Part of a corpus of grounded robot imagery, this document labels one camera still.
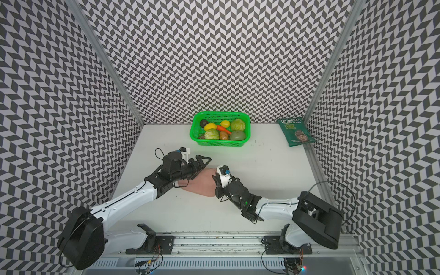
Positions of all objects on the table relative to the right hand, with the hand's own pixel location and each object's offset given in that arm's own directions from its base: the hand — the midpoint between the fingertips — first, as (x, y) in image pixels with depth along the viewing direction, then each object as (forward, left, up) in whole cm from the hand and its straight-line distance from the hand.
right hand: (213, 178), depth 80 cm
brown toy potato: (+32, -4, -6) cm, 33 cm away
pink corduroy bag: (-1, +5, -2) cm, 5 cm away
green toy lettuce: (+32, +4, -5) cm, 33 cm away
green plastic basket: (+51, +2, -9) cm, 52 cm away
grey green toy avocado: (+30, -12, -4) cm, 33 cm away
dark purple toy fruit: (+45, +10, -8) cm, 47 cm away
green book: (+39, -51, -10) cm, 65 cm away
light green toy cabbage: (+40, -13, -4) cm, 42 cm away
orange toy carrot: (+43, -2, -12) cm, 45 cm away
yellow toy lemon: (+45, -5, -9) cm, 46 cm away
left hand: (+5, +3, +4) cm, 7 cm away
